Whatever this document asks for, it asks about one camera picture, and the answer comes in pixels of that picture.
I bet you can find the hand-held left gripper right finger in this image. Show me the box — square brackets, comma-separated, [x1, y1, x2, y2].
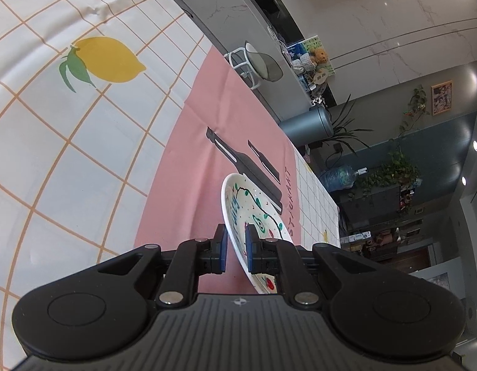
[244, 225, 374, 307]

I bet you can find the trailing vine plant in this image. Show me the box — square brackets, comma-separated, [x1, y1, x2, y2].
[400, 85, 429, 134]

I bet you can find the lemon print checked tablecloth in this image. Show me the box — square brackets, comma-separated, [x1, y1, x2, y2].
[0, 0, 341, 358]

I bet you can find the framed wall picture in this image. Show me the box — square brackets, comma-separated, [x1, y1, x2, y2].
[432, 80, 454, 116]

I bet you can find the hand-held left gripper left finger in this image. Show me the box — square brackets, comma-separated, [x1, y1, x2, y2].
[95, 223, 229, 307]

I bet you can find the leafy green plant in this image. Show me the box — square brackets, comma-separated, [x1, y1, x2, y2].
[348, 150, 421, 202]

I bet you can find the grey trash can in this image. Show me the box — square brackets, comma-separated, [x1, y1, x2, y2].
[279, 105, 334, 148]

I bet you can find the pink placemat with cutlery print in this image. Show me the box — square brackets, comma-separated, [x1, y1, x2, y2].
[134, 44, 302, 295]

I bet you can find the white painted plate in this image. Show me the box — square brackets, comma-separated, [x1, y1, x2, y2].
[221, 173, 295, 296]

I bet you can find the blue water bottle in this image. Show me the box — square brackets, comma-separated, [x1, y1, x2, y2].
[319, 165, 369, 193]

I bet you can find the white stool with grey backrest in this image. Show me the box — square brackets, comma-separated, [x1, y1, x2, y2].
[224, 41, 284, 91]

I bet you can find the dark cabinet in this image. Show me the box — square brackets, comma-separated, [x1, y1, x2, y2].
[336, 183, 425, 256]

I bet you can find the potted plant with long leaves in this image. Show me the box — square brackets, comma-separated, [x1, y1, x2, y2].
[331, 93, 374, 156]

